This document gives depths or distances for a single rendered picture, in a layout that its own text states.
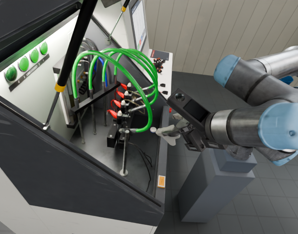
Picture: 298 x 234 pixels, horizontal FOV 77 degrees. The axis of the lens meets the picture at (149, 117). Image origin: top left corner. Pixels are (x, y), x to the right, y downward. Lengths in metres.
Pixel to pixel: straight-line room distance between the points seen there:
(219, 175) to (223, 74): 0.79
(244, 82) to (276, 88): 0.06
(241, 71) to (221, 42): 3.08
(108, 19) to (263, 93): 0.82
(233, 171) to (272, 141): 0.90
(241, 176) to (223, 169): 0.11
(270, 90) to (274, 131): 0.13
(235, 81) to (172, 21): 2.83
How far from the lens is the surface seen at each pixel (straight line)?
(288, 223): 2.36
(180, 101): 0.44
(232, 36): 3.57
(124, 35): 1.07
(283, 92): 0.45
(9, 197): 1.04
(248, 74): 0.47
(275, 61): 0.59
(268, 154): 1.06
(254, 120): 0.36
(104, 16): 1.07
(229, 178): 1.24
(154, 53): 1.76
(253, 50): 3.84
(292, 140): 0.35
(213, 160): 1.22
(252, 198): 2.27
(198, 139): 0.48
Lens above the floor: 1.71
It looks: 43 degrees down
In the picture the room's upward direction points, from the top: 11 degrees clockwise
